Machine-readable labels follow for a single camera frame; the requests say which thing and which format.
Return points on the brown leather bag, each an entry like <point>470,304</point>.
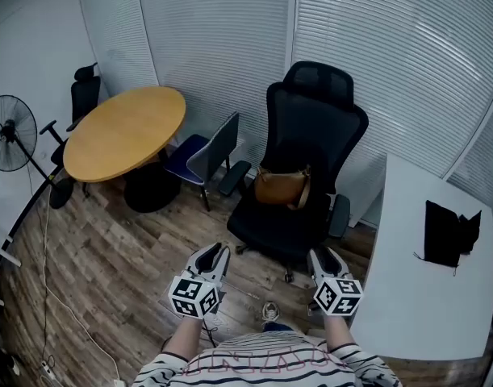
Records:
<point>276,188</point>

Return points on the person's striped shirt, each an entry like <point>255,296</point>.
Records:
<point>266,361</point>

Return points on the black standing fan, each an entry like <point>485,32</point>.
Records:
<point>8,131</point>

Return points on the black mesh office chair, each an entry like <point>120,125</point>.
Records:
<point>310,127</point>

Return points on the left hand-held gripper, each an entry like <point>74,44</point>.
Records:
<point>191,296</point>

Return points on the person's blue trouser leg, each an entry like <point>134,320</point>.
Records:
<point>276,327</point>

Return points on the person's shoe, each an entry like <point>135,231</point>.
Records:
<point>270,312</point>

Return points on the black cloth pouch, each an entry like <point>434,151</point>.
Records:
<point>441,236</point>

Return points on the blue and grey chair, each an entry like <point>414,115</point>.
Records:
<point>214,147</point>

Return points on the white window blind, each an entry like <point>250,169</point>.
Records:
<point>121,34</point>
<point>218,47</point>
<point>411,75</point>

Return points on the white cabinet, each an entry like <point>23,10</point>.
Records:
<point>367,192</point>

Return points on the person's right forearm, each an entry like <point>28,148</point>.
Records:
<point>339,331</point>

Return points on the round wooden table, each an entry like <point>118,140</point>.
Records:
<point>121,135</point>

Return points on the person's left forearm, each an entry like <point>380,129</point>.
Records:
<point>185,337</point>

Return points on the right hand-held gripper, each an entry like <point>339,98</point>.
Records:
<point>338,296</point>

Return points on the white desk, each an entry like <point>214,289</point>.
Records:
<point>399,256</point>

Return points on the white power strip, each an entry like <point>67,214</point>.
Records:
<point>47,368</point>

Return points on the black office chair with armrests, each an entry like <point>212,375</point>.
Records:
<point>84,95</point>

